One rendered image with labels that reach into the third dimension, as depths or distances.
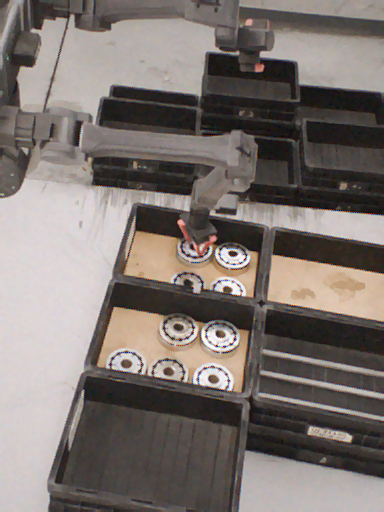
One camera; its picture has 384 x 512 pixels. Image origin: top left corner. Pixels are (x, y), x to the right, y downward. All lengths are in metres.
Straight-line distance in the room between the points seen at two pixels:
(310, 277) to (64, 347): 0.72
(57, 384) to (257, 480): 0.57
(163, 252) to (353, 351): 0.60
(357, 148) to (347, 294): 1.19
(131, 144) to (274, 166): 1.78
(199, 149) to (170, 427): 0.69
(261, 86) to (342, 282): 1.49
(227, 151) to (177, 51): 3.08
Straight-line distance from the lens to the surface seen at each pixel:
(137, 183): 3.17
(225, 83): 3.63
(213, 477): 1.93
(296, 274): 2.34
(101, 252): 2.50
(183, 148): 1.66
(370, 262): 2.39
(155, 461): 1.93
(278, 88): 3.65
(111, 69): 4.52
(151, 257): 2.32
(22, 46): 1.90
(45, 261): 2.48
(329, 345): 2.20
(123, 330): 2.14
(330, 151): 3.36
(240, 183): 1.72
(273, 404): 1.93
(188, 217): 2.25
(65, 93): 4.33
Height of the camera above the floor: 2.50
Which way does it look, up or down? 46 degrees down
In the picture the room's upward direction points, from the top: 8 degrees clockwise
